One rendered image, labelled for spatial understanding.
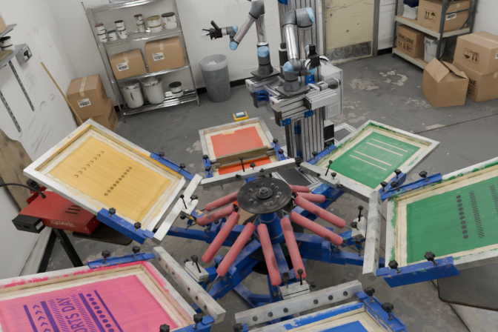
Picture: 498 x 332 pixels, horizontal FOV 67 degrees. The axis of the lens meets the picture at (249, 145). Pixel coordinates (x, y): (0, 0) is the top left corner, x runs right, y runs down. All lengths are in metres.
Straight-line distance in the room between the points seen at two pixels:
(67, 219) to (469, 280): 2.31
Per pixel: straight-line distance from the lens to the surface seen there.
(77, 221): 2.66
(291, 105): 3.26
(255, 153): 2.89
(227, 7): 6.27
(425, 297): 3.31
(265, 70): 3.61
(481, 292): 2.20
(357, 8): 7.02
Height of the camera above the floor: 2.63
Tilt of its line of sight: 32 degrees down
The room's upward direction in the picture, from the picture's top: 9 degrees counter-clockwise
